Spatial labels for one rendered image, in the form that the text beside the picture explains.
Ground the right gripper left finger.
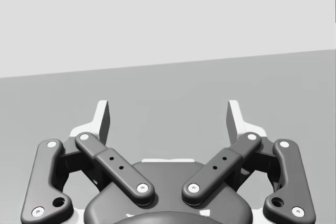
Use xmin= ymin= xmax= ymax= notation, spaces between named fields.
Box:
xmin=20 ymin=100 xmax=155 ymax=224

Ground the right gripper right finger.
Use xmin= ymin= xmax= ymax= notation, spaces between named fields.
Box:
xmin=181 ymin=100 xmax=317 ymax=224

